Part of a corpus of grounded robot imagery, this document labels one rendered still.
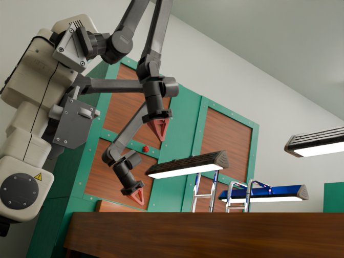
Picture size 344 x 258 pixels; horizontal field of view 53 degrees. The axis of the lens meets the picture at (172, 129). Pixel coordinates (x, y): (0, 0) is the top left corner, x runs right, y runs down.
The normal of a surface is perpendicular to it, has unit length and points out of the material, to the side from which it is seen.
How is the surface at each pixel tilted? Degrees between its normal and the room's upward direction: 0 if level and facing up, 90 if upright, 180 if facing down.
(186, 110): 90
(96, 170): 90
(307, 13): 180
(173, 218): 90
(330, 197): 90
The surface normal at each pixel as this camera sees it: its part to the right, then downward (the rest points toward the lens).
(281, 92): 0.55, -0.19
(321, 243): -0.81, -0.35
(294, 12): -0.19, 0.92
